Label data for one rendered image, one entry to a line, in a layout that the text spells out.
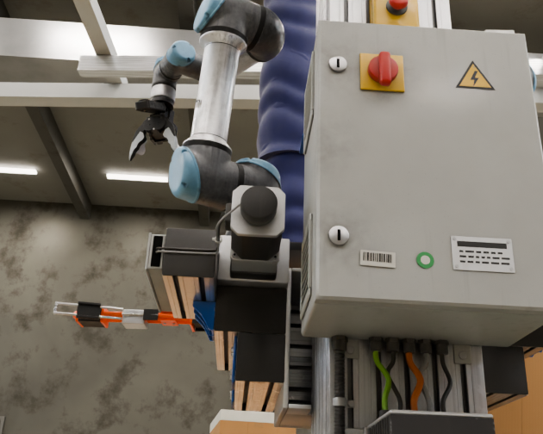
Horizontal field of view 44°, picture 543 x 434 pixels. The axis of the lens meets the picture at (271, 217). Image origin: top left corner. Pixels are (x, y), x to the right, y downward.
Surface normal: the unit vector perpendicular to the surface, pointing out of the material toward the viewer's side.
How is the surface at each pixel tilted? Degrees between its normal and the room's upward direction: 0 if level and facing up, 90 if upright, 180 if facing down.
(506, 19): 180
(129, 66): 90
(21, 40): 90
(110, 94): 90
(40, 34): 90
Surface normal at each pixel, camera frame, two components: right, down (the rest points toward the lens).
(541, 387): 0.00, -0.41
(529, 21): -0.04, 0.91
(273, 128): -0.51, -0.22
